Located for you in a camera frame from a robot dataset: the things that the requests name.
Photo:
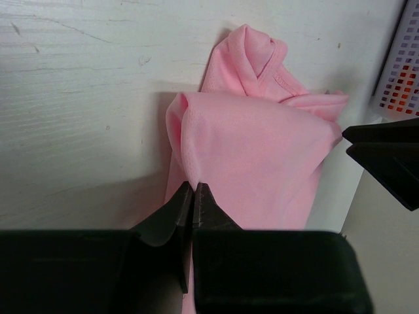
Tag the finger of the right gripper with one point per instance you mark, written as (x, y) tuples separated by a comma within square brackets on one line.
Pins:
[(405, 131), (393, 165)]

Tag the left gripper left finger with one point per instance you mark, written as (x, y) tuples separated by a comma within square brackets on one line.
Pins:
[(98, 271)]

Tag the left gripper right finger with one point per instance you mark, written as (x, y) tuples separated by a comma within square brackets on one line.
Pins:
[(261, 271)]

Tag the pink t shirt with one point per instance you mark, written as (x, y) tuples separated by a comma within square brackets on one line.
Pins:
[(254, 134)]

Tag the orange t shirt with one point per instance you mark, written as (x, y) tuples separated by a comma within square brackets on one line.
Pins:
[(400, 94)]

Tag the white plastic laundry basket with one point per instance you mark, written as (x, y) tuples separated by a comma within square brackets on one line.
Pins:
[(404, 50)]

